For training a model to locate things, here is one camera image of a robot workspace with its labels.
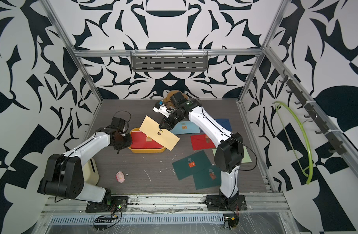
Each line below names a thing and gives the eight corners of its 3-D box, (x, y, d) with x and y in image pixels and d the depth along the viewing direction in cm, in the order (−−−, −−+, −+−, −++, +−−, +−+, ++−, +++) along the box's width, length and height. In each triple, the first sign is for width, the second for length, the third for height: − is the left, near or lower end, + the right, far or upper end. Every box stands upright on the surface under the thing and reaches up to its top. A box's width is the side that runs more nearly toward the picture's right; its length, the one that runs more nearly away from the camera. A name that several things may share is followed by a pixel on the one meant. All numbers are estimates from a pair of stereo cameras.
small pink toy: (119, 184, 82) (117, 183, 80) (115, 174, 86) (114, 173, 84) (126, 180, 83) (125, 179, 82) (122, 170, 87) (121, 169, 85)
